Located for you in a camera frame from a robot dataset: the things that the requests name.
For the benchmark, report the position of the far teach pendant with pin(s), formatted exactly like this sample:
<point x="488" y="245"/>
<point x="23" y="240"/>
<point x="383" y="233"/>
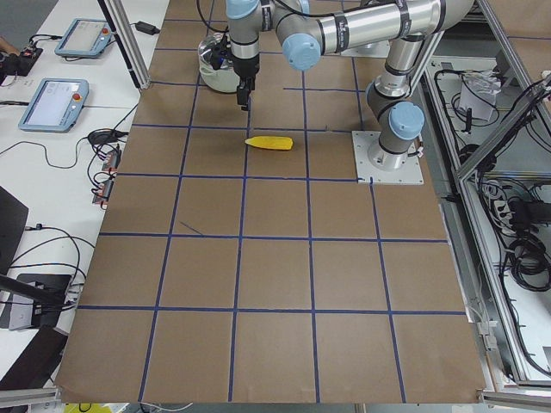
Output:
<point x="85" y="38"/>

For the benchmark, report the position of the yellow corn cob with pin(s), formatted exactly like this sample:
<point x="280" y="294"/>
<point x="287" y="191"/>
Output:
<point x="271" y="143"/>

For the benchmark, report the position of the near teach pendant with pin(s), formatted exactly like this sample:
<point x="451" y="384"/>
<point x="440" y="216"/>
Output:
<point x="55" y="106"/>

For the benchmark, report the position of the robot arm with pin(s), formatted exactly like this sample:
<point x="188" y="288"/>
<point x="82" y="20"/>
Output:
<point x="306" y="37"/>

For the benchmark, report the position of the teach pendant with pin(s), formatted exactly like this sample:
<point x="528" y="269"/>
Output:
<point x="55" y="106"/>
<point x="85" y="38"/>

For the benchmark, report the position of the black power brick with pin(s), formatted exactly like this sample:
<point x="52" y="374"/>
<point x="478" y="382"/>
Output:
<point x="147" y="28"/>

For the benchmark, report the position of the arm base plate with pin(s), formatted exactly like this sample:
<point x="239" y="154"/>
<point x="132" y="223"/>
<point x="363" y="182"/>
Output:
<point x="374" y="166"/>

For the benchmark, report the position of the glass pot lid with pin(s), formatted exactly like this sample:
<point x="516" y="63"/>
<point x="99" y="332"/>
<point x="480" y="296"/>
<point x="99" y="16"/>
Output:
<point x="215" y="52"/>

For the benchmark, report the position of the aluminium frame post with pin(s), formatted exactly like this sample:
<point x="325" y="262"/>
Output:
<point x="116" y="17"/>

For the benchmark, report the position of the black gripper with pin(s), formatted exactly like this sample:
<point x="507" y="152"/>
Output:
<point x="245" y="68"/>

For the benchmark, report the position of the pale green cooking pot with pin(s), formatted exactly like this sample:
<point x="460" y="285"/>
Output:
<point x="224" y="81"/>

